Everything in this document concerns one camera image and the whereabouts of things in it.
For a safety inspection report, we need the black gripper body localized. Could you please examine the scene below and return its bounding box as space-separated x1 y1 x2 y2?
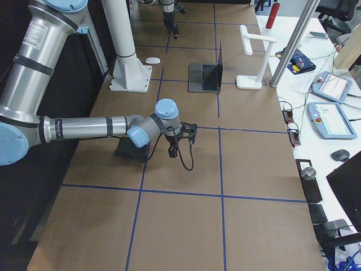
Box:
165 134 181 149
163 11 178 31

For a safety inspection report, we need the white computer mouse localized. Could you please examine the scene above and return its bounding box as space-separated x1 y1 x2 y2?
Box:
145 57 161 64

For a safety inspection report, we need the grey laptop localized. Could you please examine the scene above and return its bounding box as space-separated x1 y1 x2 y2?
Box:
188 41 223 93

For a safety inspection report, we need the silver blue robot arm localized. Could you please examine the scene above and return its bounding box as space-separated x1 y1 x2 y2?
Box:
1 1 182 166

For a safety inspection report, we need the white desk lamp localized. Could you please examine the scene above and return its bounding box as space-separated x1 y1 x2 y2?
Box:
235 24 278 90

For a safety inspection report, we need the dark grey desk mouse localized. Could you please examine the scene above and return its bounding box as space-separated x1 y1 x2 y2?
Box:
330 149 350 163

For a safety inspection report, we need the red bottle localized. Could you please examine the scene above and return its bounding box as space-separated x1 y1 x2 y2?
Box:
265 2 280 29

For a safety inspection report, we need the upper orange black adapter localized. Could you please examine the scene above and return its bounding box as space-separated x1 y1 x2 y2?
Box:
282 110 294 124

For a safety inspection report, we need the orange black adapter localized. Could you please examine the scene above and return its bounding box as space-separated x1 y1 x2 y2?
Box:
287 129 301 147
282 110 294 124

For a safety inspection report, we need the lower orange black adapter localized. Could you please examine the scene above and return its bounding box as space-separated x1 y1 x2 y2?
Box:
287 129 301 147

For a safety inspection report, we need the blue yellow pouch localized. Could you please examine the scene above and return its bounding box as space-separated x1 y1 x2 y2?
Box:
287 49 316 75

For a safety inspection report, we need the grey remote on desk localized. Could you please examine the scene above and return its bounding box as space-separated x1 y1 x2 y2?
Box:
309 31 328 40

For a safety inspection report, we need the silver metal cylinder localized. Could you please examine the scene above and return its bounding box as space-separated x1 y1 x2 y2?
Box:
300 167 316 181

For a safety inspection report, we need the black box on edge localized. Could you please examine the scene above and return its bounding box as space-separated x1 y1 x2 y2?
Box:
296 159 323 204

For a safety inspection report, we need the lower teach pendant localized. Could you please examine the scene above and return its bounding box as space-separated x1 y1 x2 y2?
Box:
307 102 357 139

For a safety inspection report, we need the teach pendant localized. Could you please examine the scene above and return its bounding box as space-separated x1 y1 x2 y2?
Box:
307 102 357 139
311 71 352 104

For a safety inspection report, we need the upper teach pendant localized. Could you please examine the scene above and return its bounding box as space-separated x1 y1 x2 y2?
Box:
311 71 352 104

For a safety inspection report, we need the black monitor corner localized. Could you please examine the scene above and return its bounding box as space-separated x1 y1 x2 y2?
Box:
327 152 361 231

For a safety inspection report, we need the wooden board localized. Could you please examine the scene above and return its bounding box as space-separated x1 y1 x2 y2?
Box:
334 24 360 69

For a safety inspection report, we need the black office chair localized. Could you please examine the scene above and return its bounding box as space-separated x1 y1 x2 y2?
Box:
308 204 360 256

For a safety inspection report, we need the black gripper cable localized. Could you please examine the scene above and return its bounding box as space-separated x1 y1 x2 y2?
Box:
140 126 195 172

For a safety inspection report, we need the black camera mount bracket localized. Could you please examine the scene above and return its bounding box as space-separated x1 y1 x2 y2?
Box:
178 122 197 145

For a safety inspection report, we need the white camera pole stand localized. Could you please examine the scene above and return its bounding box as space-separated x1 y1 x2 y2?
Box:
102 0 152 93

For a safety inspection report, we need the aluminium frame post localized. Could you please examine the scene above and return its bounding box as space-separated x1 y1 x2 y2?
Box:
270 0 320 88

